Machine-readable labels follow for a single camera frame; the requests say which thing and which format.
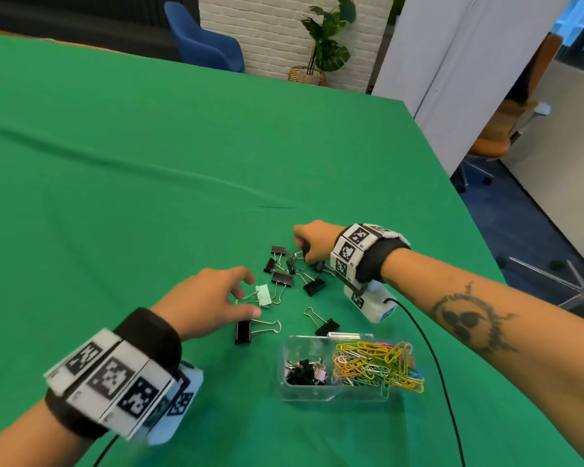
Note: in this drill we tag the person's right hand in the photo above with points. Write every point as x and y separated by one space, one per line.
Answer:
321 235

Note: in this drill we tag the person's left hand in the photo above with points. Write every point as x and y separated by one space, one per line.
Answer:
199 301

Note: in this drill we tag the person's right fingers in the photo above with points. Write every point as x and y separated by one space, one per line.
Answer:
310 250

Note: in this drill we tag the person's left thumb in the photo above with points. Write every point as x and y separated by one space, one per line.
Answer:
243 313

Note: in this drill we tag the person's left forearm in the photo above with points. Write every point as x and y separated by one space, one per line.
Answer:
24 437

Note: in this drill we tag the person's right forearm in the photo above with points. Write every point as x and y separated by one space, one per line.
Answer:
491 316

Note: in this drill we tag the mint green binder clip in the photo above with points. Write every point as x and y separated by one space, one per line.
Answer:
264 295

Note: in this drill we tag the scattered black binder clips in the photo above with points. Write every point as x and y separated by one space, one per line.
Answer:
282 278

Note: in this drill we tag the right wrist marker band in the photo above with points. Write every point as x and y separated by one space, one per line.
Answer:
357 250

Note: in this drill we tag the wrist marker band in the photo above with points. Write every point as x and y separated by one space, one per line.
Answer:
112 374
357 250

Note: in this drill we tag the pile of small binder clips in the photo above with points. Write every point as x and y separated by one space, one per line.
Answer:
304 374

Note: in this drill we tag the clear plastic box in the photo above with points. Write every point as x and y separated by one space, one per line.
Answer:
297 396

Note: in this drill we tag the pile of coloured paper clips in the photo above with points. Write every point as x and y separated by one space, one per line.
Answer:
374 367

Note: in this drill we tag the left wrist marker band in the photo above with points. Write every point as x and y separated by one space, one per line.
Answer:
112 374

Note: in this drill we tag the wicker plant basket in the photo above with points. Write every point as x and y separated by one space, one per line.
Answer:
305 76

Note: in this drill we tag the green tablecloth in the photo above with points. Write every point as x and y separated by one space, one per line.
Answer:
126 165

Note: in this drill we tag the green potted plant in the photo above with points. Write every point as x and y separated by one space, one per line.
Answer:
328 48

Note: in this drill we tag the orange office chair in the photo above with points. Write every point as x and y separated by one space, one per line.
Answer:
496 136

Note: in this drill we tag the white partition panel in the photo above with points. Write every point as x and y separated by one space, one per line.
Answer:
433 68

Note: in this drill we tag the blue chair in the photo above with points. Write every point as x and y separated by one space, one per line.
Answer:
204 43

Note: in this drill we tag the dark sofa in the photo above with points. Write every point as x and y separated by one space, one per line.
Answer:
78 24

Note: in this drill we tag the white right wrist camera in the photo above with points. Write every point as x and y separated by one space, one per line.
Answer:
372 303

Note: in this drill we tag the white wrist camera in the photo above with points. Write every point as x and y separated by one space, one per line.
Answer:
180 398
372 303

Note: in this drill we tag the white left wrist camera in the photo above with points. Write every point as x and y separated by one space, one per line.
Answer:
180 398

